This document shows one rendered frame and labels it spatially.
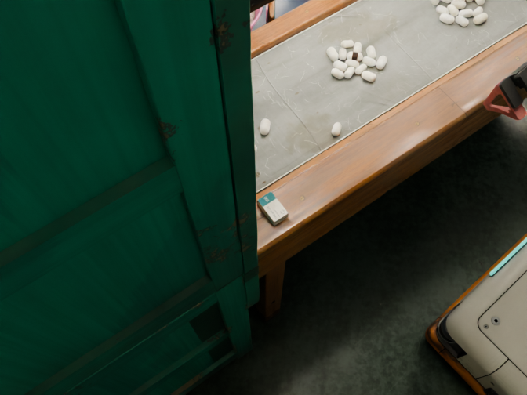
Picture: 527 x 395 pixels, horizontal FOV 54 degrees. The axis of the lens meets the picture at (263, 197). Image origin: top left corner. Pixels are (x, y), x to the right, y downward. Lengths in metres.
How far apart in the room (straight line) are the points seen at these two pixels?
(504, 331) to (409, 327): 0.34
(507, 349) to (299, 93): 0.89
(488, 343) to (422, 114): 0.69
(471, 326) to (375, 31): 0.83
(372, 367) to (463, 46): 1.00
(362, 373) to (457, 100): 0.92
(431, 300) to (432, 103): 0.83
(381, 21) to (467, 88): 0.28
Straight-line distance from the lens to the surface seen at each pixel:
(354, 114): 1.20
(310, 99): 1.21
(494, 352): 1.58
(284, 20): 1.33
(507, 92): 0.89
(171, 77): 0.39
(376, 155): 1.12
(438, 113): 1.22
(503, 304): 1.62
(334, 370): 1.74
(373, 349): 1.77
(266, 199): 1.03
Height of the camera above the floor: 1.72
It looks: 65 degrees down
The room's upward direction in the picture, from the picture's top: straight up
